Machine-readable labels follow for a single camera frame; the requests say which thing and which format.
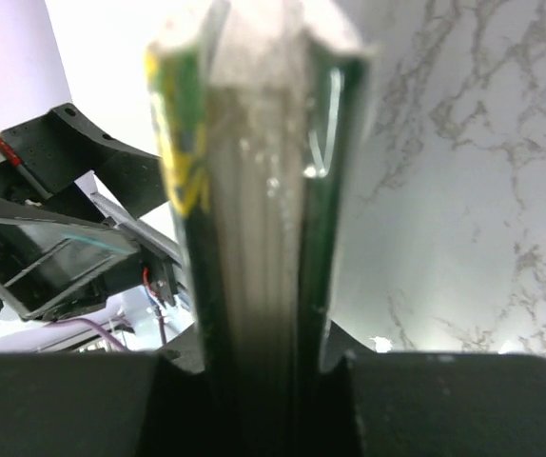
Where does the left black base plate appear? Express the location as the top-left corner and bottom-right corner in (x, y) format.
(142, 257), (178, 307)

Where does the green gold fantasy book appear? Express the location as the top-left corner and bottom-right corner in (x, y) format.
(145, 1), (377, 456)

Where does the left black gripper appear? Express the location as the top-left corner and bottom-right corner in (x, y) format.
(0, 103), (167, 320)

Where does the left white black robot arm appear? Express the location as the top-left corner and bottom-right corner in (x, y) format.
(0, 103), (182, 348)

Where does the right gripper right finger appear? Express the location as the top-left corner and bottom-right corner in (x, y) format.
(320, 325), (546, 456)

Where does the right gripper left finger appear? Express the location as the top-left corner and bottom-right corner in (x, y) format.
(0, 328), (206, 456)

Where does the aluminium mounting rail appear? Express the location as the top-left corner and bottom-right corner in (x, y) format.
(89, 192), (181, 265)

